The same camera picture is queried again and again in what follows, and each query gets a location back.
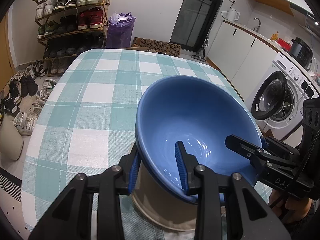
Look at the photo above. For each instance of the black pressure cooker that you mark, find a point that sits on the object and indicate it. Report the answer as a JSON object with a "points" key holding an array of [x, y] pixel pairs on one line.
{"points": [[301, 52]]}

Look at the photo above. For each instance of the teal checked tablecloth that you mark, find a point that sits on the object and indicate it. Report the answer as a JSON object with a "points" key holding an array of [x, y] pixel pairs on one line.
{"points": [[88, 122]]}

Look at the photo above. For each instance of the wooden door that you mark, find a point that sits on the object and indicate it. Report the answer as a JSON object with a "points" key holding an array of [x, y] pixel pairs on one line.
{"points": [[7, 69]]}

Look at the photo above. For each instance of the white electric kettle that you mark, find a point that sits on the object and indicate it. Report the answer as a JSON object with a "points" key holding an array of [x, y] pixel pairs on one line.
{"points": [[231, 15]]}

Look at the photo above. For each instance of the white kitchen cabinets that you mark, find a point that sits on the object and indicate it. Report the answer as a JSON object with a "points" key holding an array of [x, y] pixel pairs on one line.
{"points": [[241, 57]]}

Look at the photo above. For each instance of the wooden shoe rack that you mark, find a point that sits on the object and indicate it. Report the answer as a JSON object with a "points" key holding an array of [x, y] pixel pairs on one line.
{"points": [[68, 28]]}

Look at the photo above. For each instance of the cream plate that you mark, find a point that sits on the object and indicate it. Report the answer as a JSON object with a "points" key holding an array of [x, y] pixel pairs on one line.
{"points": [[161, 207]]}

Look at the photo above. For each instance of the black glass door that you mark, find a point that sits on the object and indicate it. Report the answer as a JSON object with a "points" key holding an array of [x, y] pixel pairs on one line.
{"points": [[193, 23]]}

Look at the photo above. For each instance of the large dark blue bowl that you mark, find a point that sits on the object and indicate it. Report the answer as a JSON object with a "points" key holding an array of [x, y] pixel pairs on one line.
{"points": [[204, 115]]}

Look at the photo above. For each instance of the upright vacuum cleaner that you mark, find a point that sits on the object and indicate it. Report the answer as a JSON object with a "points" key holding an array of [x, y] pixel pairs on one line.
{"points": [[200, 54]]}

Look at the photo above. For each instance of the purple plastic bag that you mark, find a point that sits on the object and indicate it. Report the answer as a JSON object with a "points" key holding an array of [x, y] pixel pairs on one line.
{"points": [[120, 30]]}

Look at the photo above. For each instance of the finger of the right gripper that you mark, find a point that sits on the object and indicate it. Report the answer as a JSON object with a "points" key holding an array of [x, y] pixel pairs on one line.
{"points": [[264, 142], [247, 150]]}

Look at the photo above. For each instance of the person right hand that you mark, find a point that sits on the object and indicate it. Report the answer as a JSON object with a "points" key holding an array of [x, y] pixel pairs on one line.
{"points": [[297, 209]]}

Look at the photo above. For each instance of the kitchen faucet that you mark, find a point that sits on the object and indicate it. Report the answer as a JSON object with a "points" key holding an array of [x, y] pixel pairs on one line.
{"points": [[258, 22]]}

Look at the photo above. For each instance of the black white patterned rug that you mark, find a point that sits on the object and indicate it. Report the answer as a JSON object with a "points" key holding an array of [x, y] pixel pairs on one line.
{"points": [[11, 185]]}

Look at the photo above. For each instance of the white washing machine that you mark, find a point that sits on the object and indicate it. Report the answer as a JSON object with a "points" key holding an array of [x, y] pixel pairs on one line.
{"points": [[276, 103]]}

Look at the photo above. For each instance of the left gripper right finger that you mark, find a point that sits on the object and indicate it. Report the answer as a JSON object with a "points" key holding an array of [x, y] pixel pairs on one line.
{"points": [[247, 214]]}

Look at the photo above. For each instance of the range hood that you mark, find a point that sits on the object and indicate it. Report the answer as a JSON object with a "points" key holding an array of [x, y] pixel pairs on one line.
{"points": [[304, 18]]}

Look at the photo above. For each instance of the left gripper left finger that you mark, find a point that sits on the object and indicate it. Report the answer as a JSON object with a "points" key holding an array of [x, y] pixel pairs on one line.
{"points": [[70, 214]]}

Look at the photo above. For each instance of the white trash bin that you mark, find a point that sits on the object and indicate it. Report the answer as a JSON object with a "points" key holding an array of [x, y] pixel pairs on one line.
{"points": [[10, 139]]}

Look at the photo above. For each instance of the patterned cardboard box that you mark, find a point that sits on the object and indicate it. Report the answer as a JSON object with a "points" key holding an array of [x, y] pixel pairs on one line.
{"points": [[166, 48]]}

